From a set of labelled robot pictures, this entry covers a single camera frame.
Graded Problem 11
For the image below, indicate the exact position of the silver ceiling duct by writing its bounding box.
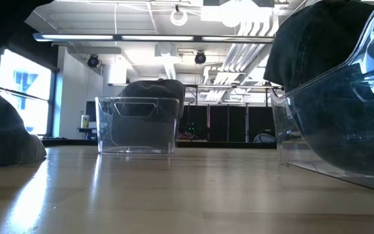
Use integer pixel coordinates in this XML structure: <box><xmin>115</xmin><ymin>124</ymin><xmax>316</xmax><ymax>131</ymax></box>
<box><xmin>203</xmin><ymin>12</ymin><xmax>281</xmax><ymax>102</ymax></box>

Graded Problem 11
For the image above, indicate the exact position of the black round ceiling speaker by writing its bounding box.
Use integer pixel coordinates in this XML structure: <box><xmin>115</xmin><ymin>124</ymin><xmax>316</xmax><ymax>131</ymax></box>
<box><xmin>87</xmin><ymin>54</ymin><xmax>100</xmax><ymax>68</ymax></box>
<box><xmin>194</xmin><ymin>51</ymin><xmax>207</xmax><ymax>65</ymax></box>

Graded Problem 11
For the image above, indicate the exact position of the dark charcoal baseball cap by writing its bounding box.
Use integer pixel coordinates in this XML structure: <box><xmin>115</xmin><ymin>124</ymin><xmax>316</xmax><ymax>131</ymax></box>
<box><xmin>263</xmin><ymin>0</ymin><xmax>374</xmax><ymax>176</ymax></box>

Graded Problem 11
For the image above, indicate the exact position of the clear plastic storage bin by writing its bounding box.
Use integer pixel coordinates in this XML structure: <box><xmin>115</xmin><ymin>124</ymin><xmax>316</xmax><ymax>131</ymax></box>
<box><xmin>95</xmin><ymin>96</ymin><xmax>181</xmax><ymax>155</ymax></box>
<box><xmin>269</xmin><ymin>0</ymin><xmax>374</xmax><ymax>196</ymax></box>

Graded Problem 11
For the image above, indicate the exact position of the faded grey baseball cap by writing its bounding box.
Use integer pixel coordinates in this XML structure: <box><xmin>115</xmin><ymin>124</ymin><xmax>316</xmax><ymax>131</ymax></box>
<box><xmin>0</xmin><ymin>84</ymin><xmax>47</xmax><ymax>168</ymax></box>

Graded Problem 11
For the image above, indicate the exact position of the device with green lights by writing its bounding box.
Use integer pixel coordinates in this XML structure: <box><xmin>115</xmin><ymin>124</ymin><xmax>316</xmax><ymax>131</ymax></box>
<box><xmin>186</xmin><ymin>122</ymin><xmax>198</xmax><ymax>137</ymax></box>

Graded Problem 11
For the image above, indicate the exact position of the small background desk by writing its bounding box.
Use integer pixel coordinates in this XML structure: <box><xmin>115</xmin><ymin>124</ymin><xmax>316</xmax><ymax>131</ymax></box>
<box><xmin>75</xmin><ymin>127</ymin><xmax>97</xmax><ymax>140</ymax></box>

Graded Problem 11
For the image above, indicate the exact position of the light blue-grey baseball cap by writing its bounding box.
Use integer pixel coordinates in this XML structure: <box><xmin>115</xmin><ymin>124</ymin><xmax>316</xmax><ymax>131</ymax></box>
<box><xmin>110</xmin><ymin>78</ymin><xmax>186</xmax><ymax>153</ymax></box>

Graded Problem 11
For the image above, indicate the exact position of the white background chair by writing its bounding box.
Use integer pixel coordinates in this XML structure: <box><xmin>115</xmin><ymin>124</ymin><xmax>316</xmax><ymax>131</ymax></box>
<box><xmin>253</xmin><ymin>132</ymin><xmax>277</xmax><ymax>144</ymax></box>

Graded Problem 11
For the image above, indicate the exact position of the white hanging ring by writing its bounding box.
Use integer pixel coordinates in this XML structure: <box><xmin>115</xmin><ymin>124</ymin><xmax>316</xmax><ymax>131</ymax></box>
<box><xmin>169</xmin><ymin>8</ymin><xmax>188</xmax><ymax>27</ymax></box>

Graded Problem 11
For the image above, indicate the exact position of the dark background monitor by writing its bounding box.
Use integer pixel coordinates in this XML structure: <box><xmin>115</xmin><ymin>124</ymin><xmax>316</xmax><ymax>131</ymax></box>
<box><xmin>85</xmin><ymin>101</ymin><xmax>97</xmax><ymax>123</ymax></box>

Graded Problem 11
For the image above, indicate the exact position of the large bright window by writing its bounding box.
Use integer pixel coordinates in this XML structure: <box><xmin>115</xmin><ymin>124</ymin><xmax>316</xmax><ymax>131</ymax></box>
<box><xmin>0</xmin><ymin>48</ymin><xmax>53</xmax><ymax>137</ymax></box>

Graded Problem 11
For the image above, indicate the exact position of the overhead light bar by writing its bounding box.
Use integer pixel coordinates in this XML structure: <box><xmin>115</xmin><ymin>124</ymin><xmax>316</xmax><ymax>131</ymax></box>
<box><xmin>32</xmin><ymin>32</ymin><xmax>275</xmax><ymax>45</ymax></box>

